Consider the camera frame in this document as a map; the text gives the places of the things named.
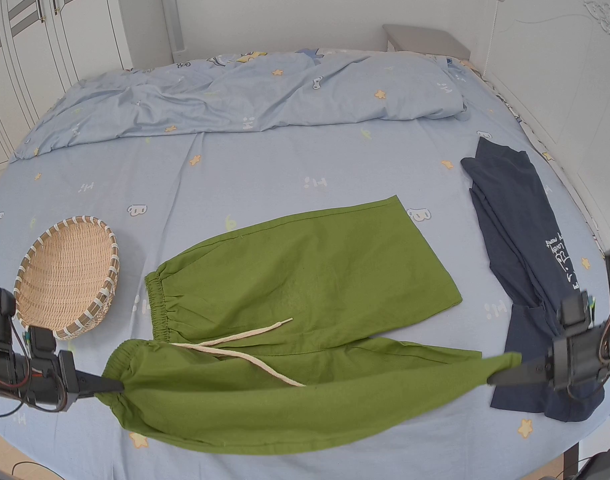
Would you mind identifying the green shorts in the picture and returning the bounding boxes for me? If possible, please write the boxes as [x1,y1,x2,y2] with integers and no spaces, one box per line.
[102,194,523,456]

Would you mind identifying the white wardrobe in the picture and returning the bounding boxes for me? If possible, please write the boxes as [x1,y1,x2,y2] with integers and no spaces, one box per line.
[0,0,135,171]

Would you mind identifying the pale blue quilt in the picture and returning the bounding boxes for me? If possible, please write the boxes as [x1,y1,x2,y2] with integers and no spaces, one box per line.
[10,45,473,161]

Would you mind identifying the round woven basket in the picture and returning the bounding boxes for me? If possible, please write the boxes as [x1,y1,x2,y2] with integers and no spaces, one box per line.
[12,215,122,341]

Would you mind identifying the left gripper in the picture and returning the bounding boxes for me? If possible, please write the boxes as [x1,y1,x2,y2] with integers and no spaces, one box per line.
[16,328,79,414]

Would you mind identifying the bed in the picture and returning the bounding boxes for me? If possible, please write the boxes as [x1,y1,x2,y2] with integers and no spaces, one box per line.
[0,0,610,480]

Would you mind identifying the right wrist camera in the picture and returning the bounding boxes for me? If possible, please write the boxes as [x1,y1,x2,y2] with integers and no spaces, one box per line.
[559,292,594,331]

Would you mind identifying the black cable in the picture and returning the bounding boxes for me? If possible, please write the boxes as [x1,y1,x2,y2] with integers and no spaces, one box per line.
[11,460,48,480]
[565,363,609,400]
[0,393,38,419]

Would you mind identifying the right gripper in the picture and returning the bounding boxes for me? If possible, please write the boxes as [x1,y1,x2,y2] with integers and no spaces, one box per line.
[549,328,610,394]

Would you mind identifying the dark blue T-shirt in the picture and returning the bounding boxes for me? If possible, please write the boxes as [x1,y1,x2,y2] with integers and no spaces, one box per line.
[460,135,607,422]

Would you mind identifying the grey bedside table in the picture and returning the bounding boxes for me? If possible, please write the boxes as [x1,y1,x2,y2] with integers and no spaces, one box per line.
[382,23,471,61]

